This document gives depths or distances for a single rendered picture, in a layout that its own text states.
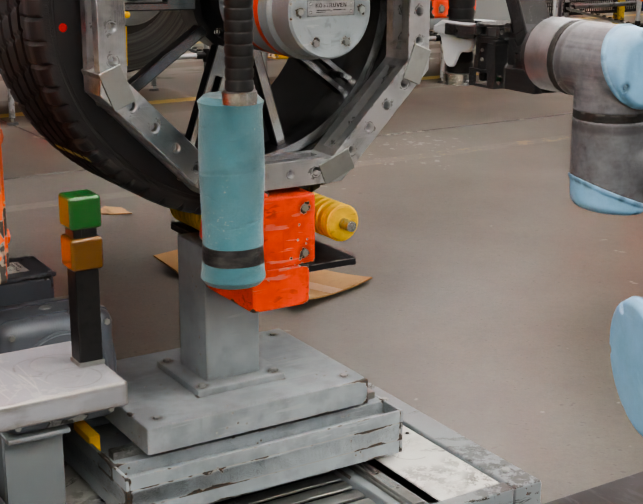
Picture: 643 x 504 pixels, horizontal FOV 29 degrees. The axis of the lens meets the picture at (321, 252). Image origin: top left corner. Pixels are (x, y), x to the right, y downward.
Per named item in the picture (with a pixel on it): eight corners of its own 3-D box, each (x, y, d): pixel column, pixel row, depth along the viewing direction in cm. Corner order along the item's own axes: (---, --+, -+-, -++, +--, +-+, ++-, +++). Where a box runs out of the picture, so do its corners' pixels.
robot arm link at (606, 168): (676, 217, 148) (684, 112, 144) (583, 222, 146) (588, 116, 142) (643, 199, 156) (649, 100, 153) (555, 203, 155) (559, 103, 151)
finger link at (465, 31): (436, 35, 165) (485, 40, 159) (437, 23, 165) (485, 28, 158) (462, 32, 168) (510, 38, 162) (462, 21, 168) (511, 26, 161)
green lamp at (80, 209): (90, 220, 150) (88, 188, 149) (103, 227, 147) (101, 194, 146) (58, 224, 148) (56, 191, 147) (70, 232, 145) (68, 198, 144)
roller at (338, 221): (273, 204, 217) (273, 171, 216) (367, 242, 193) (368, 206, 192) (243, 208, 214) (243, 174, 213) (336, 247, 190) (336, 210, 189)
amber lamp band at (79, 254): (92, 260, 152) (90, 228, 151) (105, 268, 148) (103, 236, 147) (60, 265, 150) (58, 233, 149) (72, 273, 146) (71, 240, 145)
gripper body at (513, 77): (463, 84, 165) (523, 96, 155) (465, 17, 162) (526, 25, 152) (508, 80, 169) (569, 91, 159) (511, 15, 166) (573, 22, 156)
